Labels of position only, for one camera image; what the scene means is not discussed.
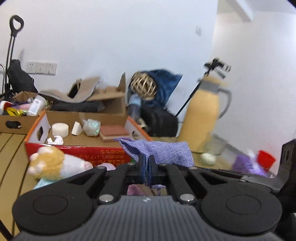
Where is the clear glass cup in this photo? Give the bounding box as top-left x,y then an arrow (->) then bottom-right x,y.
201,134 -> 228,166

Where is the clear plastic bag bundle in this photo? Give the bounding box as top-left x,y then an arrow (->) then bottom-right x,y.
82,119 -> 101,137

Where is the white triangular sponge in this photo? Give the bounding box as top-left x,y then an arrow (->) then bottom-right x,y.
71,121 -> 83,136

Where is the brown cardboard tray box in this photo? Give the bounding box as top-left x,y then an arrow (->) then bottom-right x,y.
1,91 -> 49,135

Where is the black bag on trolley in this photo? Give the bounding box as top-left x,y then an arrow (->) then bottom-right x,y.
7,59 -> 38,93

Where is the purple tissue pack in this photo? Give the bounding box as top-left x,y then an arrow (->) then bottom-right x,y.
232,149 -> 268,177

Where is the yellow thermos jug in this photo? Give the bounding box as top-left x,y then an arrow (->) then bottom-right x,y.
178,87 -> 221,153

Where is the blue water bottle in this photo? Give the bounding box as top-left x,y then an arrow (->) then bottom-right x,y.
127,93 -> 142,122

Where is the blue fabric bag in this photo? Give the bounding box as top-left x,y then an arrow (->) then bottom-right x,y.
128,69 -> 182,108

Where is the red cardboard fruit box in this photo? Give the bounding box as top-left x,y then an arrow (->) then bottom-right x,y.
24,111 -> 152,166

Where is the beige fleece mat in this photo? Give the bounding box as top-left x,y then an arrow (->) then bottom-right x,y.
39,77 -> 100,103

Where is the orange white plush toy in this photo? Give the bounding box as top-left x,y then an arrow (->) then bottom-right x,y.
28,146 -> 93,181

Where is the white crumpled tissue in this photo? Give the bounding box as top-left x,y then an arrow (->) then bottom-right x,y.
47,136 -> 64,145

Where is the wall power outlet strip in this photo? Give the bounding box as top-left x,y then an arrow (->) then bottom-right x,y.
26,61 -> 58,75

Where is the brown sponge block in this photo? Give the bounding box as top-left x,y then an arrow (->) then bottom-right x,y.
99,125 -> 130,142

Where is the woven rattan ball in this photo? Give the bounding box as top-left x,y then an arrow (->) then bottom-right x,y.
130,72 -> 157,100

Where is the purple knit cloth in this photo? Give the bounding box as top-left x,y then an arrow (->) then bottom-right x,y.
117,138 -> 194,189

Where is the pink satin cloth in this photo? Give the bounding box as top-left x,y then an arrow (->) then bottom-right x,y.
127,184 -> 158,196

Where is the white pill bottle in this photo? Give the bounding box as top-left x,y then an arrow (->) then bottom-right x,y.
27,95 -> 47,116

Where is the white round sponge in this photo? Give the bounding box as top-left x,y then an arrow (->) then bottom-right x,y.
52,123 -> 69,138

